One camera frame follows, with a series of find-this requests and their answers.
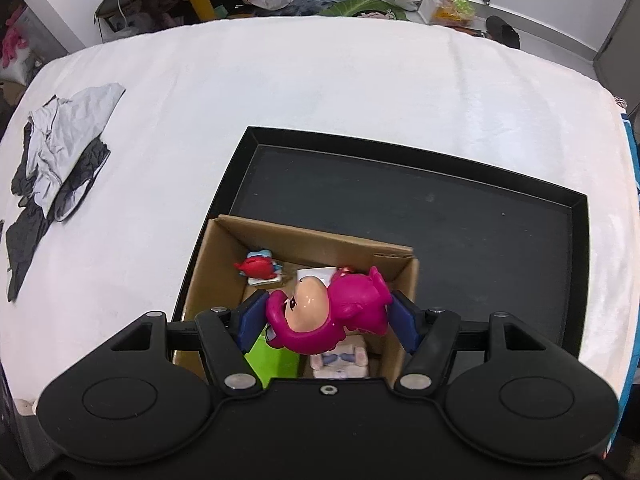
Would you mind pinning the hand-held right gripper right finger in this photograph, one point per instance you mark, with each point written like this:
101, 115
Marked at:
406, 322

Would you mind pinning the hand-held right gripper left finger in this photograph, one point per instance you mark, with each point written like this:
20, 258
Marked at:
252, 320

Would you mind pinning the blue and red crab figure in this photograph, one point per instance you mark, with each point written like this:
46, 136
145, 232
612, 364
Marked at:
257, 267

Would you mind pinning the magenta dinosaur figure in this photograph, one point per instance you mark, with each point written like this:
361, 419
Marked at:
350, 300

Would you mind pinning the purple bunny block figure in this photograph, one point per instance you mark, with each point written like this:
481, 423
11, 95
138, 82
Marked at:
345, 365

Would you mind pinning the white charger plug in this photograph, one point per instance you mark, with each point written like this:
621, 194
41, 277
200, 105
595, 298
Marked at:
317, 275

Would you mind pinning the cardboard box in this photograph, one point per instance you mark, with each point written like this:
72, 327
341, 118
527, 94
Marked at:
310, 240

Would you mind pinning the black tray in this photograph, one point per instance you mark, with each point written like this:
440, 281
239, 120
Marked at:
400, 200

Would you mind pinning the green packet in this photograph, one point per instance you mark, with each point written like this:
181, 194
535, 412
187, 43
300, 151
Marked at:
272, 360

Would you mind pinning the black garment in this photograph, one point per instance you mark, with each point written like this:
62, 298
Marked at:
30, 230

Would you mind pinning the grey garment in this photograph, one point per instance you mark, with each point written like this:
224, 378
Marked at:
65, 130

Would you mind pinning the blue printed sheet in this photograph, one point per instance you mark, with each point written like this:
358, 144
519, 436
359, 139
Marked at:
631, 140

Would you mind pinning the black shoe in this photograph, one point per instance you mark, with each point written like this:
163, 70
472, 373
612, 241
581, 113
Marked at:
504, 32

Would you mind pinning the green cartoon cushion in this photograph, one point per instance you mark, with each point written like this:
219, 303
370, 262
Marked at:
365, 9

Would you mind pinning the plastic bag with green contents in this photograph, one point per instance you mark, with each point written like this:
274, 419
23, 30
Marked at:
447, 5

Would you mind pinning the grey cabinet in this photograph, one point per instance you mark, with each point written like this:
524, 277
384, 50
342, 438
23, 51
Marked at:
620, 45

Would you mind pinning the pink cloth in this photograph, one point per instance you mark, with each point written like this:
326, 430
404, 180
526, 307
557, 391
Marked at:
12, 40

